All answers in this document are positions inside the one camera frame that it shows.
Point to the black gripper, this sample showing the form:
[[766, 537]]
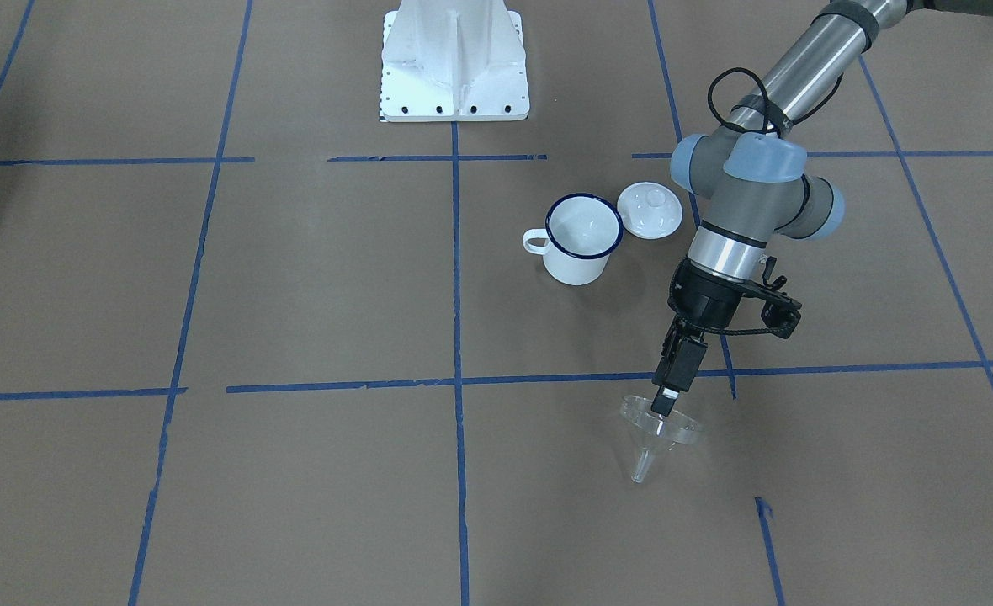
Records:
[[706, 300]]

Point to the clear plastic funnel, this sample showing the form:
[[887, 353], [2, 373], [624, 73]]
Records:
[[654, 434]]

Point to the white mug lid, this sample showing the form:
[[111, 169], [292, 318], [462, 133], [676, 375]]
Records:
[[649, 210]]

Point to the white enamel mug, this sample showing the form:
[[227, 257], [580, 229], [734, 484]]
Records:
[[581, 232]]

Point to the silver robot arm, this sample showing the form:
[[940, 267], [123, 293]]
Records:
[[757, 185]]

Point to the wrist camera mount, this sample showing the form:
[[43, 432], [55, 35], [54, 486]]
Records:
[[780, 312]]

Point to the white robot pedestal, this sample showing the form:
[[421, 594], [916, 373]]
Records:
[[444, 61]]

